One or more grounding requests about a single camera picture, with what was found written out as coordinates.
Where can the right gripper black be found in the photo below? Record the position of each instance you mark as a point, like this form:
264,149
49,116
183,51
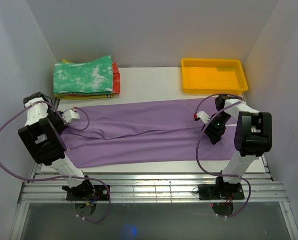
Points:
214,135

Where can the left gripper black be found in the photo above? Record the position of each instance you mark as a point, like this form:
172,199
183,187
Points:
62,125

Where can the purple trousers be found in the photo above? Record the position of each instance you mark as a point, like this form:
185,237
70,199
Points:
144,132

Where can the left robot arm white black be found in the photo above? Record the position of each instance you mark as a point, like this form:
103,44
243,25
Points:
41,137

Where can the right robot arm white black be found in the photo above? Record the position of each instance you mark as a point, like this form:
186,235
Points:
253,138

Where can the yellow folded trousers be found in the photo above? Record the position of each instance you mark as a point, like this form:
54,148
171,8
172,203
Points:
81,96

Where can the green white folded trousers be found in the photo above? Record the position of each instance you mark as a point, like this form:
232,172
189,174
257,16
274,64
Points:
95,77

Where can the red folded trousers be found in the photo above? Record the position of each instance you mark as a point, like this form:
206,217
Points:
116,79

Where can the yellow plastic tray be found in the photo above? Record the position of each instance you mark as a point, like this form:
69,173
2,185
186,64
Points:
213,76

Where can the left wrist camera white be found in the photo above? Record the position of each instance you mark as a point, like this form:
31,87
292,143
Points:
70,115

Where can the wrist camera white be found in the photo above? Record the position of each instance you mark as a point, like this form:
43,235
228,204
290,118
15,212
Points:
70,115
202,116

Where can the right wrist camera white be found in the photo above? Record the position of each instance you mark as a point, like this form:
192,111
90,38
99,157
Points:
202,116

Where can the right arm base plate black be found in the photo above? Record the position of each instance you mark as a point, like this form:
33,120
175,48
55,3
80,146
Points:
213,192

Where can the aluminium rail frame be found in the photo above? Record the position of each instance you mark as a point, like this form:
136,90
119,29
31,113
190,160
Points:
162,182

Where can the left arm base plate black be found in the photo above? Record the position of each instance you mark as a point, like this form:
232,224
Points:
101,194

